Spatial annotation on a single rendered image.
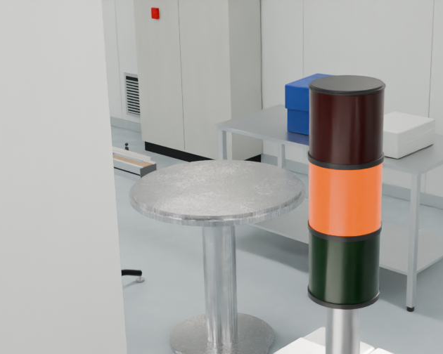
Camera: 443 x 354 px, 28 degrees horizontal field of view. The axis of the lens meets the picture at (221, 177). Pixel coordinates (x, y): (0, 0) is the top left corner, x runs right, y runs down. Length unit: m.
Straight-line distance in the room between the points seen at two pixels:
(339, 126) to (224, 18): 6.92
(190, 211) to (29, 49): 2.36
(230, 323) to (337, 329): 4.32
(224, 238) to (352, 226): 4.14
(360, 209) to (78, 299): 1.83
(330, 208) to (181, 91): 7.43
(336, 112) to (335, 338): 0.17
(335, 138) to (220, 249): 4.18
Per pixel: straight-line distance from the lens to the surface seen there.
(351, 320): 0.63
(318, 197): 0.59
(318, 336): 0.78
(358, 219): 0.59
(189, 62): 7.85
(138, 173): 5.07
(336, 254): 0.60
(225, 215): 4.28
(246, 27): 7.62
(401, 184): 7.20
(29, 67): 2.12
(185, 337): 5.07
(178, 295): 5.61
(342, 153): 0.57
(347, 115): 0.56
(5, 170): 2.13
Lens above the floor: 2.48
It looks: 19 degrees down
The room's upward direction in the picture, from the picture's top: 2 degrees counter-clockwise
